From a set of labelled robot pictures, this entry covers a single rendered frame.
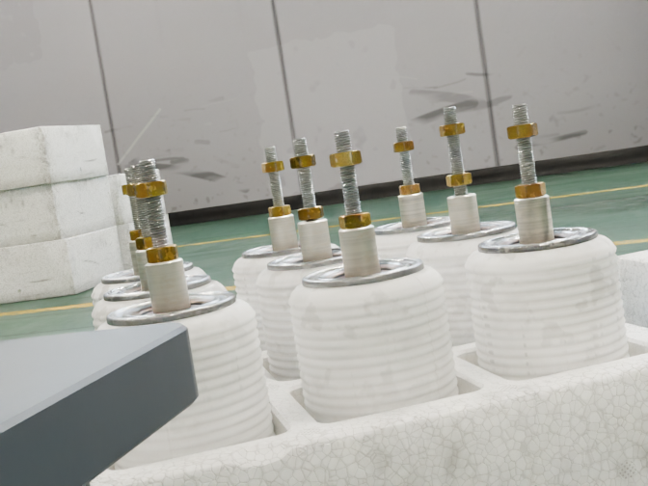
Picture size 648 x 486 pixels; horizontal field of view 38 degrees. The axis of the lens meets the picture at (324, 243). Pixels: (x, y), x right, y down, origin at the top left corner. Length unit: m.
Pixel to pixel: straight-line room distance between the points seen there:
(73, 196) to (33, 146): 0.22
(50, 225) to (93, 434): 2.97
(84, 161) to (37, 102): 3.29
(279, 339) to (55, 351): 0.49
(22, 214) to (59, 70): 3.38
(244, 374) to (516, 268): 0.17
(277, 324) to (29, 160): 2.50
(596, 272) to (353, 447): 0.19
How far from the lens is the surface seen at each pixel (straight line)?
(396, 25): 5.72
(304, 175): 0.69
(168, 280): 0.55
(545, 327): 0.59
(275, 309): 0.67
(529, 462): 0.56
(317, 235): 0.69
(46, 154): 3.10
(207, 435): 0.53
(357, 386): 0.55
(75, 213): 3.22
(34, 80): 6.59
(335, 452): 0.52
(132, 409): 0.17
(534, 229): 0.61
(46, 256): 3.14
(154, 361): 0.18
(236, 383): 0.54
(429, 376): 0.56
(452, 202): 0.72
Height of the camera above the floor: 0.33
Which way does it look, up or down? 5 degrees down
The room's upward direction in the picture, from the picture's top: 9 degrees counter-clockwise
